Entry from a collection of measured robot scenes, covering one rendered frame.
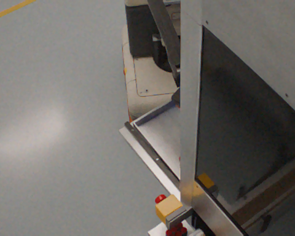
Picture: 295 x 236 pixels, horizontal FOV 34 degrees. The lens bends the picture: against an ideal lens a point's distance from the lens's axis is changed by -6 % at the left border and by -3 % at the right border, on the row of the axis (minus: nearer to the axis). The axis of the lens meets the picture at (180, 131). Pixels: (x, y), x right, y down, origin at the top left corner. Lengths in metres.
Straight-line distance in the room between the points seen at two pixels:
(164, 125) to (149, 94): 0.86
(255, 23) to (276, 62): 0.07
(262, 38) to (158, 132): 1.14
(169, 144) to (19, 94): 1.61
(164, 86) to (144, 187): 0.55
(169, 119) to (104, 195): 0.96
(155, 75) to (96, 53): 0.66
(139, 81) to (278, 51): 2.07
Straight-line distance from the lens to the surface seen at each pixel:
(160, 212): 1.57
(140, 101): 2.73
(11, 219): 2.82
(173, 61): 1.56
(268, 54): 0.80
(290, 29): 0.73
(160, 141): 1.86
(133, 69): 2.87
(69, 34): 3.53
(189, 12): 0.95
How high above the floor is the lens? 2.46
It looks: 57 degrees down
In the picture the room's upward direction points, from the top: straight up
